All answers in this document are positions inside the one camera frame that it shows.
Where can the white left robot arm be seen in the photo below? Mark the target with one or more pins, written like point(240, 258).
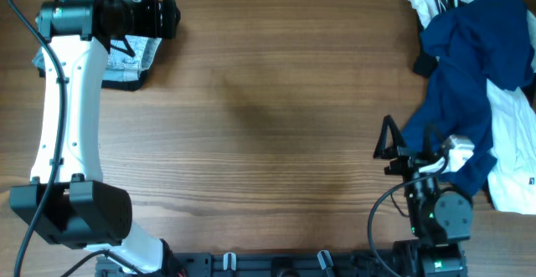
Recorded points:
point(66, 201)

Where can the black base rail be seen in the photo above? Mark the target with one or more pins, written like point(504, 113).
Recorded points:
point(320, 264)

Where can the light blue denim shorts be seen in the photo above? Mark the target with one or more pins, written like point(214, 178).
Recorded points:
point(124, 68)

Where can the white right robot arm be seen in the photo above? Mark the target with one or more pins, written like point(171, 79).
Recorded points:
point(440, 218)

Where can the dark blue t-shirt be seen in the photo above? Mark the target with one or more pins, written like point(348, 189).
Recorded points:
point(484, 40)

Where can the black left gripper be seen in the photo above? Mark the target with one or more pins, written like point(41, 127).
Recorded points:
point(152, 27)

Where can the white printed t-shirt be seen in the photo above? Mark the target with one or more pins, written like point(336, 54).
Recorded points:
point(511, 183)

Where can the folded black garment stack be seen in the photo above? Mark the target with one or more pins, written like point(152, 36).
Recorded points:
point(125, 82)

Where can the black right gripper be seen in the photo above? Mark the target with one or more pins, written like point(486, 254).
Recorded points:
point(398, 138)

